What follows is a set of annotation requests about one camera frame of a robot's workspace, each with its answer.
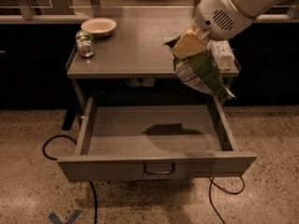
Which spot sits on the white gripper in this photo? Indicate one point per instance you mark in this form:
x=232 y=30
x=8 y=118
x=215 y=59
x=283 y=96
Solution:
x=221 y=16

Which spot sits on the green jalapeno chip bag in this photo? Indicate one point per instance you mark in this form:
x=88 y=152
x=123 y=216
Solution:
x=200 y=72

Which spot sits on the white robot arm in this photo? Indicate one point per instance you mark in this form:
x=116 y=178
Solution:
x=253 y=8

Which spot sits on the grey open drawer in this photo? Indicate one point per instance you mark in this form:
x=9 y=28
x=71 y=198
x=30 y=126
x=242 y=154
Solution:
x=115 y=142

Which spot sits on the clear plastic water bottle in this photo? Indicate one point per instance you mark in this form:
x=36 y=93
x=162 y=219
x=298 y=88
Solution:
x=223 y=54

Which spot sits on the grey metal table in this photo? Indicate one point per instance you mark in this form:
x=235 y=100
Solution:
x=134 y=66

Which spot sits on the beige ceramic bowl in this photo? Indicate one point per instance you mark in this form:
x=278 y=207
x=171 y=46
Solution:
x=99 y=27

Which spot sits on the green soda can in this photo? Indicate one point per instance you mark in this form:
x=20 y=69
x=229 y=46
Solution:
x=85 y=44

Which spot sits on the metal drawer handle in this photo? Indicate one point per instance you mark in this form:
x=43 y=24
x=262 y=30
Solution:
x=159 y=169

